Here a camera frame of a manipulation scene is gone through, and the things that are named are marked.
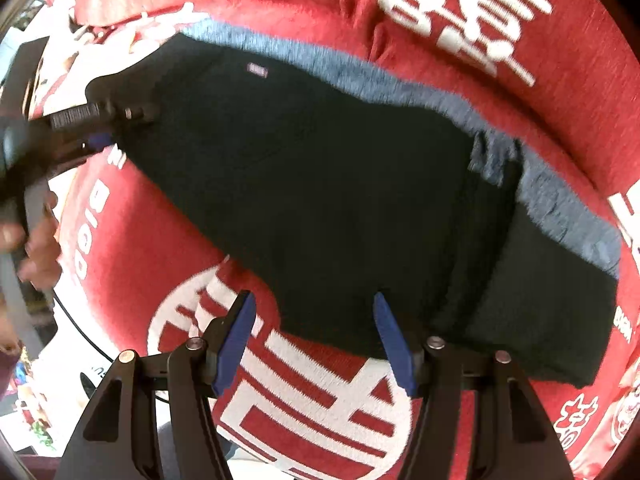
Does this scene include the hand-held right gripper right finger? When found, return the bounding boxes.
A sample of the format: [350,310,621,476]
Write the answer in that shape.
[372,291,576,480]

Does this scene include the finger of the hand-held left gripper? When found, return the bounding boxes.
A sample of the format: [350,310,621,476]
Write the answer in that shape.
[55,131,116,173]
[86,74,157,126]

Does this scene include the red printed blanket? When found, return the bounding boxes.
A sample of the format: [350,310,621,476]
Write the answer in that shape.
[30,0,640,480]

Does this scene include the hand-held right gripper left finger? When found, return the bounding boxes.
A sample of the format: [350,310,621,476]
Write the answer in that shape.
[57,290,258,480]

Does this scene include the person's left hand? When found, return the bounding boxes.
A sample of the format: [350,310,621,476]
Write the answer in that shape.
[0,195,63,291]

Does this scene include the black pants with blue trim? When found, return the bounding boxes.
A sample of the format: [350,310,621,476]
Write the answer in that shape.
[117,22,621,388]

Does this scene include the black cable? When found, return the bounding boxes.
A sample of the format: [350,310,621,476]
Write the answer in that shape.
[50,290,171,403]

